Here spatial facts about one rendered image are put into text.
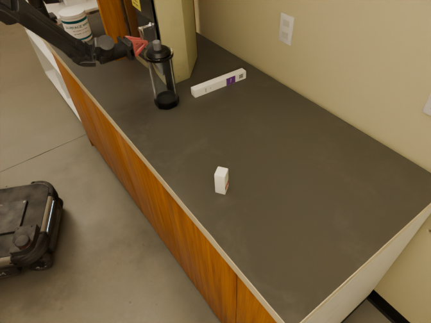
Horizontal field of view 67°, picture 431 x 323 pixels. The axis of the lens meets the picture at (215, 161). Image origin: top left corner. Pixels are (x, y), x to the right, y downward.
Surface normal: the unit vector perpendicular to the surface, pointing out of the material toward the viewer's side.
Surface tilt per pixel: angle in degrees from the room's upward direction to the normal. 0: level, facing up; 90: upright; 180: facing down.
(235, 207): 1
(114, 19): 90
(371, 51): 90
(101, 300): 0
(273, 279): 0
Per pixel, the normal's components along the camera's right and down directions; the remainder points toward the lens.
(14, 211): -0.04, -0.69
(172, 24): 0.60, 0.56
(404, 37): -0.80, 0.45
